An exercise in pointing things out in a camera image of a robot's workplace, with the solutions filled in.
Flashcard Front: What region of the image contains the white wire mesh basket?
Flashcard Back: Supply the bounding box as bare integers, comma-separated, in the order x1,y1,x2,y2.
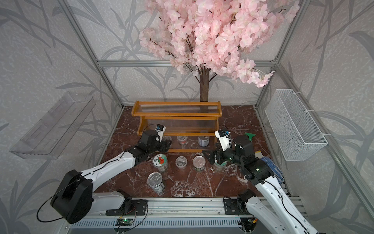
265,89,328,161

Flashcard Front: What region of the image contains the pink blossom artificial tree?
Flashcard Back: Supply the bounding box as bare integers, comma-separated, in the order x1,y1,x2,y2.
139,0,300,102

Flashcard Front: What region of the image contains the clear jar red label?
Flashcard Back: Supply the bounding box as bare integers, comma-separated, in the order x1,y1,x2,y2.
213,161,228,172

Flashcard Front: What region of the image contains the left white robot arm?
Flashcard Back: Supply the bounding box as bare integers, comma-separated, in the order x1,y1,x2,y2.
50,125,172,224

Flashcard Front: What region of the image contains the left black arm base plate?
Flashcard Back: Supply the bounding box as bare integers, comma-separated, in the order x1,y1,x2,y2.
105,199,148,216

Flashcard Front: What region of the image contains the tall jar strawberry lid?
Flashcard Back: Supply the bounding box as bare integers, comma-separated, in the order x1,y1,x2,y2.
152,154,168,173

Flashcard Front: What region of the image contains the green white tin can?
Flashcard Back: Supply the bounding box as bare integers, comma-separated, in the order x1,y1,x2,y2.
147,172,165,194

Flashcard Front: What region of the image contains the orange wooden three-tier shelf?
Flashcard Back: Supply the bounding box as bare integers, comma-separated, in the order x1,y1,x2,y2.
131,101,222,153

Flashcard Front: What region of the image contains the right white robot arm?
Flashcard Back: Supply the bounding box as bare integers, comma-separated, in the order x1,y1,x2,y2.
202,130,318,234

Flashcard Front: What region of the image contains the blue white work glove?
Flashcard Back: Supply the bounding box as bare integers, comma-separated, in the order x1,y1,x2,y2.
255,151,284,184

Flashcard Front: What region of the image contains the silver grey tin can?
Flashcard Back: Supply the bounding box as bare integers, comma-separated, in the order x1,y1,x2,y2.
198,136,210,147

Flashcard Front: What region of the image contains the green silver-top tin can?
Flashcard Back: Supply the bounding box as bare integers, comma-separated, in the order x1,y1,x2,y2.
192,155,206,172

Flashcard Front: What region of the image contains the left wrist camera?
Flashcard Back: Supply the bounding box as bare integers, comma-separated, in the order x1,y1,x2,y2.
155,124,166,142

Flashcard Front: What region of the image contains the right circuit board with wires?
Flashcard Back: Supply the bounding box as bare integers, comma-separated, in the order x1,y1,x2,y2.
238,217,258,234

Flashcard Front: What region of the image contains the small clear tub red label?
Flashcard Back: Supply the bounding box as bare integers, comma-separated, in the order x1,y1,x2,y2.
163,136,172,142

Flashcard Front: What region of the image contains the small clear tub pink label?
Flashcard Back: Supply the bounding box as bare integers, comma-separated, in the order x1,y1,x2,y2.
175,156,188,170

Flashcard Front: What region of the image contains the aluminium front rail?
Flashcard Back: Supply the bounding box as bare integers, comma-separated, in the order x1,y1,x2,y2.
59,196,304,219

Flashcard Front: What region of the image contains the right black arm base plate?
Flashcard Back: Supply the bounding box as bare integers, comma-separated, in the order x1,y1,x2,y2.
223,197,249,215

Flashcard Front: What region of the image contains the green scraper wooden handle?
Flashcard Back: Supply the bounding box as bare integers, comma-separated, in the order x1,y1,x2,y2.
245,133,256,142

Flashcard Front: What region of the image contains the green circuit board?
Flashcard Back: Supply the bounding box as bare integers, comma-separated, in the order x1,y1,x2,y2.
116,218,134,227

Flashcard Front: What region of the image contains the clear acrylic wall shelf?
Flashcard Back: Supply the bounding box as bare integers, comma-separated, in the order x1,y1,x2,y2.
10,92,96,160

